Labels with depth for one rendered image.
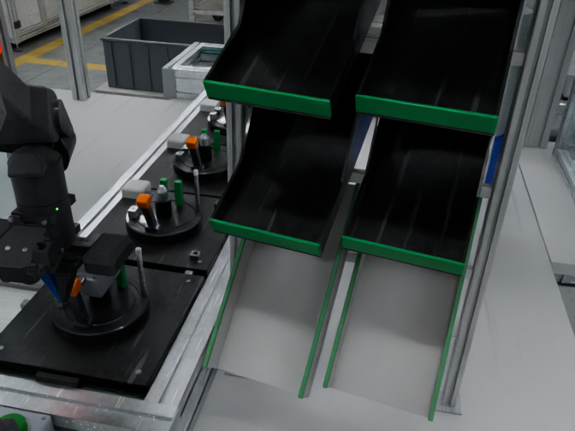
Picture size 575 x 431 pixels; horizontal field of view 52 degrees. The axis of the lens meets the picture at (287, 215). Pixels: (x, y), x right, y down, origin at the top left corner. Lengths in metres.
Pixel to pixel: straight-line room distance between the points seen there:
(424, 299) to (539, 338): 0.40
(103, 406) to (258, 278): 0.25
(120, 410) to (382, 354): 0.34
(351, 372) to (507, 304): 0.49
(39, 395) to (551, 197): 1.23
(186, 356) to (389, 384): 0.29
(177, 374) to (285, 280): 0.20
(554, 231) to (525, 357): 0.45
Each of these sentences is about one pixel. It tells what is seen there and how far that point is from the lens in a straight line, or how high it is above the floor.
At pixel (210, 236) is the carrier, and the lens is 1.07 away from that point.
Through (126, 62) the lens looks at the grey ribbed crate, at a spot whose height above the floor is 0.74.
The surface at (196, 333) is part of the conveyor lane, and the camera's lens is 0.90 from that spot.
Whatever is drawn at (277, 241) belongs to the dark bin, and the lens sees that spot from 0.64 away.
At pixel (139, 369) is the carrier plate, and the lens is 0.83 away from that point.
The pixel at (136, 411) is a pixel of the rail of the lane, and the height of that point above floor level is 0.96.
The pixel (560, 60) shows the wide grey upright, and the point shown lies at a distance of 1.80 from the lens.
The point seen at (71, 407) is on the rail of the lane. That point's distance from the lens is 0.82.
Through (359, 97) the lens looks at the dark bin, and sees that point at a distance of 0.57.
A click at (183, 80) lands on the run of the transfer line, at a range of 2.01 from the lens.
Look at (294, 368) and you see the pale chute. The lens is 0.76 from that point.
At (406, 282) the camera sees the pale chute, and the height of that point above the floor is 1.10.
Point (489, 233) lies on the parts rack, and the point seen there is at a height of 1.17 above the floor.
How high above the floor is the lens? 1.56
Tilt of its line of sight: 31 degrees down
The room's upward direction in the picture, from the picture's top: 2 degrees clockwise
